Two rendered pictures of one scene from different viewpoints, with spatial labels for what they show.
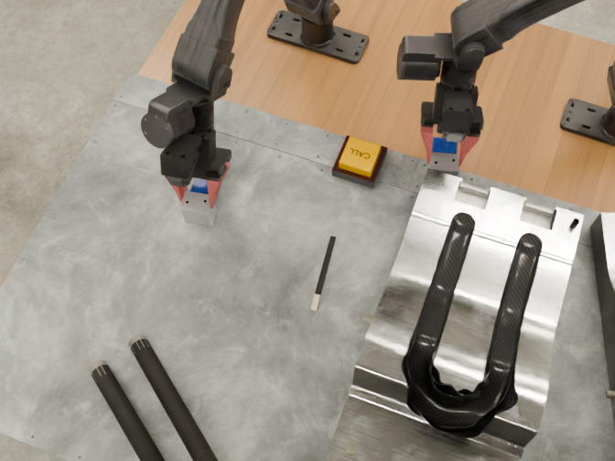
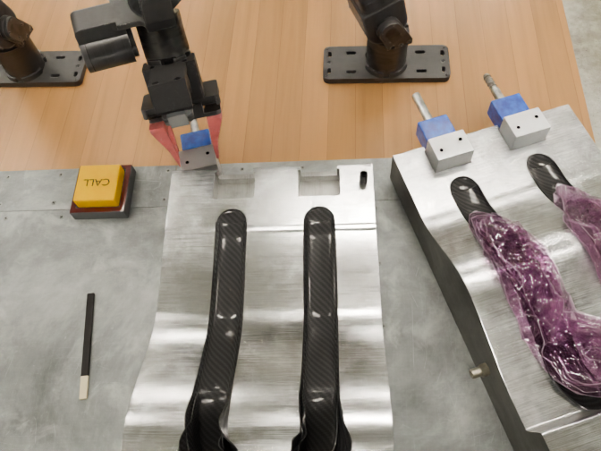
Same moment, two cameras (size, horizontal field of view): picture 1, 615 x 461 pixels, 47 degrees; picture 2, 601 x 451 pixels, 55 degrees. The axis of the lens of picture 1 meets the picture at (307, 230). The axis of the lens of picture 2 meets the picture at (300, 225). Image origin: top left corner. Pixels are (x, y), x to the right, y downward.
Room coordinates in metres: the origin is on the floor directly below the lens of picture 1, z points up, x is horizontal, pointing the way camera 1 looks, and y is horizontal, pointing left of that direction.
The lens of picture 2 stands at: (0.13, -0.22, 1.51)
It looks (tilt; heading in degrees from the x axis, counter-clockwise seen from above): 62 degrees down; 342
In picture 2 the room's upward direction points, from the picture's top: 8 degrees counter-clockwise
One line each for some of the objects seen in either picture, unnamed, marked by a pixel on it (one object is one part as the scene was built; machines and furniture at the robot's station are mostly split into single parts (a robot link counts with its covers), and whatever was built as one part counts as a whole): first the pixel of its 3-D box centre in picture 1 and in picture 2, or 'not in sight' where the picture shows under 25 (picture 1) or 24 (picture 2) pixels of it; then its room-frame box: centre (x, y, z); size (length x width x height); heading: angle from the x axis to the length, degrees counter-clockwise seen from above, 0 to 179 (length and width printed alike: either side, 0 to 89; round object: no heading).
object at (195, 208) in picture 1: (206, 186); not in sight; (0.63, 0.17, 0.83); 0.13 x 0.05 x 0.05; 163
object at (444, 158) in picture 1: (444, 146); (197, 142); (0.67, -0.26, 0.83); 0.13 x 0.05 x 0.05; 168
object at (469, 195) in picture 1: (470, 198); (236, 191); (0.54, -0.27, 0.87); 0.05 x 0.05 x 0.04; 65
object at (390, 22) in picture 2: not in sight; (385, 18); (0.69, -0.58, 0.90); 0.09 x 0.06 x 0.06; 175
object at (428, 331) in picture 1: (476, 315); (271, 337); (0.32, -0.24, 0.92); 0.35 x 0.16 x 0.09; 155
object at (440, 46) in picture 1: (438, 51); (122, 20); (0.72, -0.23, 1.03); 0.12 x 0.09 x 0.12; 85
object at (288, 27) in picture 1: (317, 24); (17, 54); (0.97, -0.05, 0.84); 0.20 x 0.07 x 0.08; 62
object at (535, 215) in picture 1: (535, 219); (319, 188); (0.49, -0.37, 0.87); 0.05 x 0.05 x 0.04; 65
